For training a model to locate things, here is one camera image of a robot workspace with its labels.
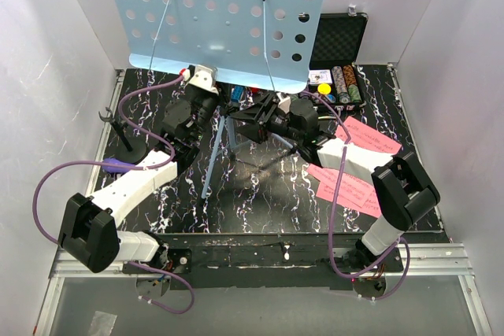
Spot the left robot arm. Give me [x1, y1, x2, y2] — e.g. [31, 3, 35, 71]
[57, 84, 220, 273]

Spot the white card deck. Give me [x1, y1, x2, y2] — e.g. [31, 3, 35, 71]
[308, 69, 333, 86]

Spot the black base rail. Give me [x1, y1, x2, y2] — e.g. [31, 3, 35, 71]
[117, 233, 398, 292]

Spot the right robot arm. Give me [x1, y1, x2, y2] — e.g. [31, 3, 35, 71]
[231, 94, 440, 271]

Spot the light blue music stand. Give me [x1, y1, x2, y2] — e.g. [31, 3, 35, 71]
[100, 0, 334, 201]

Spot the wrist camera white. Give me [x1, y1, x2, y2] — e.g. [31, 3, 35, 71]
[187, 65, 219, 94]
[276, 92, 291, 114]

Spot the black microphone stand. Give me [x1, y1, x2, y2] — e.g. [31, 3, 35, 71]
[98, 107, 147, 164]

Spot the blue toy brick block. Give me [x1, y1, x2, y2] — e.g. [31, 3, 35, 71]
[231, 85, 244, 106]

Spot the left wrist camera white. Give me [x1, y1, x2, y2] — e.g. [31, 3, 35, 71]
[187, 65, 219, 94]

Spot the pink sheet music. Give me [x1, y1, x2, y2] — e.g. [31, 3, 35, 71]
[307, 164, 382, 218]
[343, 116, 402, 154]

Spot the black poker chip case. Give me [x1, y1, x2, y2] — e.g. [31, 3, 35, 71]
[306, 13, 368, 111]

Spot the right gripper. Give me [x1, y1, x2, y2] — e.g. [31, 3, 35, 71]
[232, 93, 303, 144]

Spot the purple toy microphone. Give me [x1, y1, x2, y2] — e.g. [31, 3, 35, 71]
[101, 158, 138, 175]

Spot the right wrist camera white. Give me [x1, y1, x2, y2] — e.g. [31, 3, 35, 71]
[276, 92, 291, 114]

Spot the yellow round chip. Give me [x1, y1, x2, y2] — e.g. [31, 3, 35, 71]
[317, 83, 332, 95]

